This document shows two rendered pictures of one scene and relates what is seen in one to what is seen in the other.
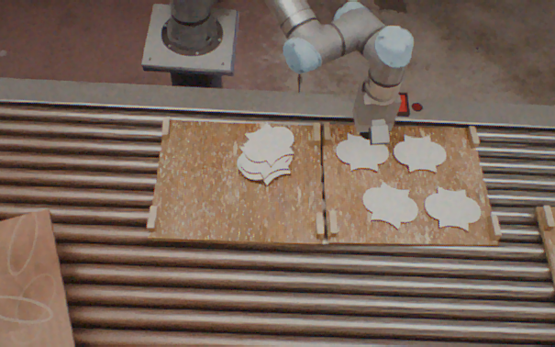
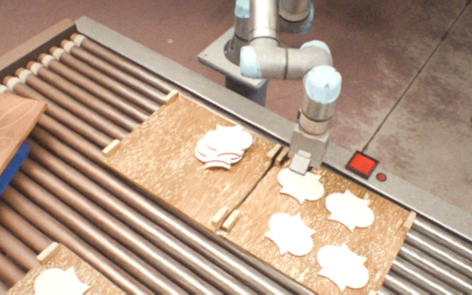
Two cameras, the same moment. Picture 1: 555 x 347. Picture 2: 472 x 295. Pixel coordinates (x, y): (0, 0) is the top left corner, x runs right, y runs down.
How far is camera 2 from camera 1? 0.57 m
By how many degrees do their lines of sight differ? 22
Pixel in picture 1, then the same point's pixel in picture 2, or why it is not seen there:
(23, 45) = (185, 41)
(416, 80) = (469, 196)
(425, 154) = (352, 212)
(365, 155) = (301, 188)
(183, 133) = (180, 106)
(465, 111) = (424, 201)
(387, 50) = (310, 81)
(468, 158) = (392, 237)
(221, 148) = (197, 129)
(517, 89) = not seen: outside the picture
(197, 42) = not seen: hidden behind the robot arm
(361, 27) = (310, 61)
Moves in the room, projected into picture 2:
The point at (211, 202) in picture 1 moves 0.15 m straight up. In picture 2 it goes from (160, 160) to (155, 124)
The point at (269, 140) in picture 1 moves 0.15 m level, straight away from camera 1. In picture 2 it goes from (229, 138) to (259, 109)
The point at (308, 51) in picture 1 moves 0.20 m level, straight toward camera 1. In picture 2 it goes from (251, 59) to (188, 103)
